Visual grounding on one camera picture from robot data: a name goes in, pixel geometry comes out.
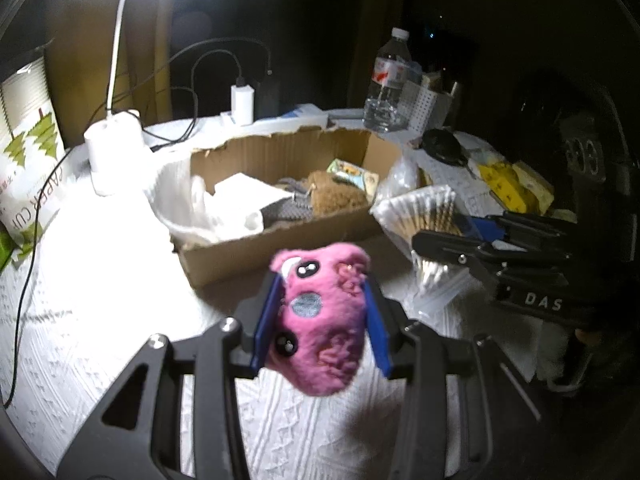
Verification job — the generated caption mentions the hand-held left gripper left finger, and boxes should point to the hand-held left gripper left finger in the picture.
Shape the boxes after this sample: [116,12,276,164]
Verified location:
[56,275,288,480]

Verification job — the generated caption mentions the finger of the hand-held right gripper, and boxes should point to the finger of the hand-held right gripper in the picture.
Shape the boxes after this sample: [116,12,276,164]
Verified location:
[464,211,577,247]
[412,230,572,282]

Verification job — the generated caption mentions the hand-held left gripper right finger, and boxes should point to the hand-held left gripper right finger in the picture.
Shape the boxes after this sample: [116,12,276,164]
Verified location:
[361,280,548,480]

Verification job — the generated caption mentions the pink plush toy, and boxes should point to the pink plush toy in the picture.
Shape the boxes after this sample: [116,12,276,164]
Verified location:
[265,241,372,398]

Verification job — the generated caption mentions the torn cardboard box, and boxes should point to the torn cardboard box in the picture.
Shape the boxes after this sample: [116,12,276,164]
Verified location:
[170,127,401,288]

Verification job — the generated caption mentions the colourful snack packet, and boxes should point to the colourful snack packet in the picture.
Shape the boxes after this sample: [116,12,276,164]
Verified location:
[326,158,381,197]

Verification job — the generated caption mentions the grey dotted work glove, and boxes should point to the grey dotted work glove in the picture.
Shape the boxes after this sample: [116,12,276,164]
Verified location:
[262,177,315,224]

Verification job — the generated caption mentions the brown plush toy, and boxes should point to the brown plush toy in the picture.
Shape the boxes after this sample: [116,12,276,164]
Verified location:
[306,170,372,217]

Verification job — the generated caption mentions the white plastic bag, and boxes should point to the white plastic bag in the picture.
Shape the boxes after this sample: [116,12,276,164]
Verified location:
[145,160,293,247]

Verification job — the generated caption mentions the bag of cotton swabs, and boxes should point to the bag of cotton swabs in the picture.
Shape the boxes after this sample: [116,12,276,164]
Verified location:
[372,185,473,318]

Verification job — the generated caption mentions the pale yellow packet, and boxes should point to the pale yellow packet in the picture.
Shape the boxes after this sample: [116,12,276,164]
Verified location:
[510,159,557,212]

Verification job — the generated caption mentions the clear bubble wrap bag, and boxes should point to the clear bubble wrap bag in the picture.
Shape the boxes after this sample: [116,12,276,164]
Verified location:
[375,152,427,206]

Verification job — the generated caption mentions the dark device with round holes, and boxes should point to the dark device with round holes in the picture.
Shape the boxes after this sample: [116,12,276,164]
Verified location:
[559,114,617,182]

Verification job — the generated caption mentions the white perforated basket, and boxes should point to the white perforated basket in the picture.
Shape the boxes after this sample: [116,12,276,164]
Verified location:
[405,72,459,129]

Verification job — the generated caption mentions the white knitted tablecloth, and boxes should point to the white knitted tablecloth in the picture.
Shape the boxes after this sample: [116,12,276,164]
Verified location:
[0,109,576,480]

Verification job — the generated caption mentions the clear plastic water bottle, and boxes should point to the clear plastic water bottle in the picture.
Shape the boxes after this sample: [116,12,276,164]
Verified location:
[363,27,412,133]

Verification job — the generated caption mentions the white power strip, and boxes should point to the white power strip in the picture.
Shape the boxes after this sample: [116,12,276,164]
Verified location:
[220,104,331,132]

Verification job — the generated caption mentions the white charger plug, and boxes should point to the white charger plug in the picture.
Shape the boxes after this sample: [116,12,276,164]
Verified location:
[231,77,255,126]

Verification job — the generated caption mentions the black charger plug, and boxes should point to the black charger plug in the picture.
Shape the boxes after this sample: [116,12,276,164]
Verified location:
[252,80,281,122]

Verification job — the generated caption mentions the white desk lamp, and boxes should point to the white desk lamp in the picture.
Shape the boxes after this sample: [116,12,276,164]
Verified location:
[60,0,224,197]

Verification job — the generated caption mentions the paper cup package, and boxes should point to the paper cup package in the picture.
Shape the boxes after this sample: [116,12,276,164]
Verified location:
[0,47,69,275]

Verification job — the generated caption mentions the yellow curtain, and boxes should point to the yellow curtain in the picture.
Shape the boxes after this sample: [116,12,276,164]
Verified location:
[46,0,176,151]

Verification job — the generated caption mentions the thin black lamp cable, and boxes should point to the thin black lamp cable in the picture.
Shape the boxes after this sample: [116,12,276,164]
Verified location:
[1,152,71,408]

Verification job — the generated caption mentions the black charger cable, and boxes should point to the black charger cable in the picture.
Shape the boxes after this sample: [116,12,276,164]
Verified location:
[191,51,247,126]
[150,36,274,151]

